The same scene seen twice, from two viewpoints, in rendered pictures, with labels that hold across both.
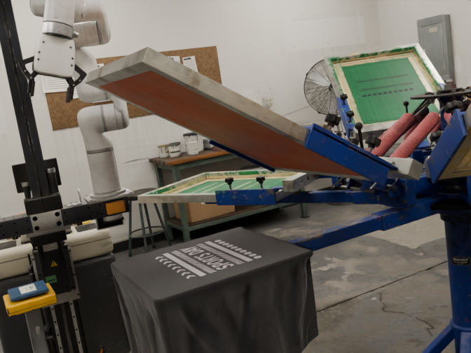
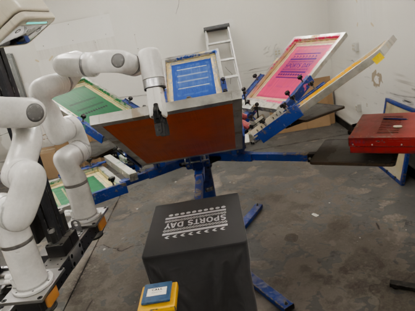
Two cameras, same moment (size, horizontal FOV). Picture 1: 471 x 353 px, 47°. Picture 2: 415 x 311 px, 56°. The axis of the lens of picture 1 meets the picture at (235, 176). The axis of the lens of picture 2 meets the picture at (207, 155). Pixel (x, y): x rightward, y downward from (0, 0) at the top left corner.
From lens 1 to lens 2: 1.67 m
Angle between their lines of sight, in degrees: 59
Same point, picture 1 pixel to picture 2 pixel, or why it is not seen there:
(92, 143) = (79, 177)
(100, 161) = (87, 190)
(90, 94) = (68, 137)
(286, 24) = not seen: outside the picture
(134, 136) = not seen: outside the picture
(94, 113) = (76, 152)
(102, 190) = (92, 213)
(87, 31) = (65, 82)
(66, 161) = not seen: outside the picture
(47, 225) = (78, 257)
